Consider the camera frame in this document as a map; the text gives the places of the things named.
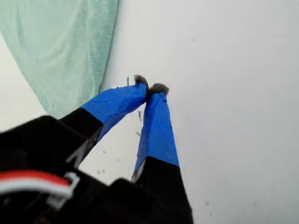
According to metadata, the red white arm wire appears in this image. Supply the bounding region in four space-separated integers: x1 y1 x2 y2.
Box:
0 169 81 206

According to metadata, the green t-shirt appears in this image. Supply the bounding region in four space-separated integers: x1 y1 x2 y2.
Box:
0 0 121 119

